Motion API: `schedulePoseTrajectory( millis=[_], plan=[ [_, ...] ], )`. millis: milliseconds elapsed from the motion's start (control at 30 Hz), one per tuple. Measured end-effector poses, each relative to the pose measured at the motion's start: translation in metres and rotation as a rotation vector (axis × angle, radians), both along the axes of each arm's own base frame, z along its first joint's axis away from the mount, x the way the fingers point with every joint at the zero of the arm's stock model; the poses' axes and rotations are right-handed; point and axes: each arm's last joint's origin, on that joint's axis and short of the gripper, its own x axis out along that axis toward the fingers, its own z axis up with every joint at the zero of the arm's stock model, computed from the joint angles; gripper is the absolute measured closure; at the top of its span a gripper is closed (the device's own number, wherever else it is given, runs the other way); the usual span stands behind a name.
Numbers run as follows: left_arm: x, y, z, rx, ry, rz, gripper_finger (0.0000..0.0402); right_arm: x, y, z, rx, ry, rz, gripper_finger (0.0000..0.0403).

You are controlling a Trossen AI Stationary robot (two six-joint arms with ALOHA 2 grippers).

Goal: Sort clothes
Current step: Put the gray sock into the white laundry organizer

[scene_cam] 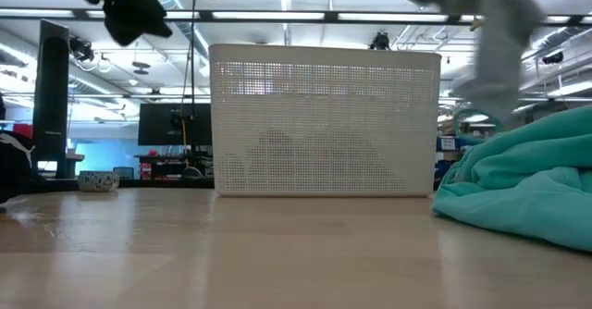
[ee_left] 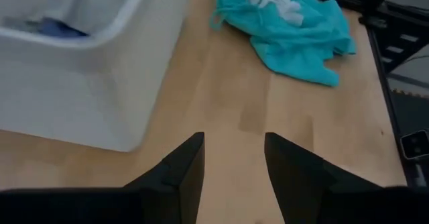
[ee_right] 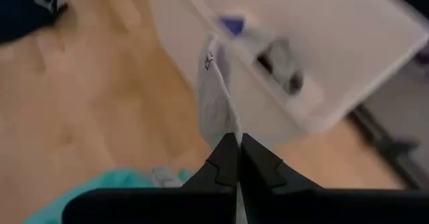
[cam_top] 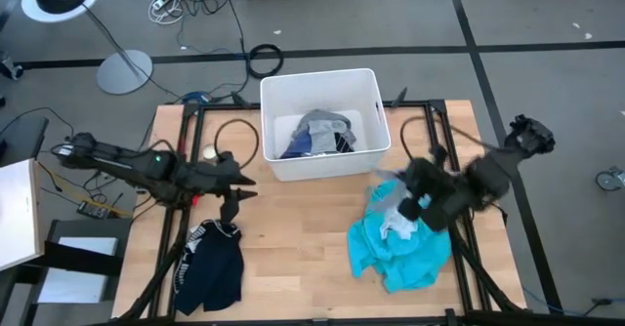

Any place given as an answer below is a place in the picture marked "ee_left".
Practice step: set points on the blue cloth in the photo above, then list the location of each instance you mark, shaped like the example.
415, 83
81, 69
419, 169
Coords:
60, 29

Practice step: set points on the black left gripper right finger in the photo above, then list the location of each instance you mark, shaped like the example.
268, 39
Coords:
295, 177

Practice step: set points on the black aluminium table frame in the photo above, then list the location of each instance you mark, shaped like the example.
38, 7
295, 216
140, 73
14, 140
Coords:
392, 43

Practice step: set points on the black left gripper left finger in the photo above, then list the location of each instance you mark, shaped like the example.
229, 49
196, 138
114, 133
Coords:
181, 177

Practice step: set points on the white plastic bin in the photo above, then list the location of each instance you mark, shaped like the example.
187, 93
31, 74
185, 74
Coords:
83, 93

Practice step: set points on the turquoise shirt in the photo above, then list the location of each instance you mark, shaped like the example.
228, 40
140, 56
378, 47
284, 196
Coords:
295, 49

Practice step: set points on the small grey camera box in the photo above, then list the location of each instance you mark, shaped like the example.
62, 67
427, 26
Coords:
415, 145

